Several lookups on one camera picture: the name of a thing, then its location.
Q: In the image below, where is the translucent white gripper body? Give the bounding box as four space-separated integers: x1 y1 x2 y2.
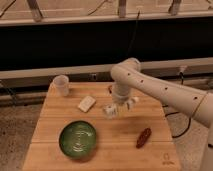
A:
112 94 139 110

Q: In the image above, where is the clear plastic bottle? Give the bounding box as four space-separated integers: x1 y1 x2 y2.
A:
103 104 118 118

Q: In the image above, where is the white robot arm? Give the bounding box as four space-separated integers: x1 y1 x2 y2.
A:
110 58 213 171

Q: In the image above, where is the green ceramic bowl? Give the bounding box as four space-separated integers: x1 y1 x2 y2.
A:
59 120 97 159

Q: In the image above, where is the brown rectangular block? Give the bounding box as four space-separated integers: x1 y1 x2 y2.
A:
108 85 112 94

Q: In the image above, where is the dark red sausage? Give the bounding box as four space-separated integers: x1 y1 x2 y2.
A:
136 128 152 148

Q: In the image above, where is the white soap bar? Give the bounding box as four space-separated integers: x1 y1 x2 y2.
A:
78 96 96 112

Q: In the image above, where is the wooden cutting board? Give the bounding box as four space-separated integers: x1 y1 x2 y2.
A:
23 82 181 171

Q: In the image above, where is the translucent plastic cup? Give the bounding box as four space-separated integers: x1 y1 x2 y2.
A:
53 75 69 96

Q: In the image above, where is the black cable near robot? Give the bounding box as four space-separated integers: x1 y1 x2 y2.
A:
163 71 193 139

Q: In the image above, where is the black hanging cable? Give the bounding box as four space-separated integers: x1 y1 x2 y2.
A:
111 9 142 81

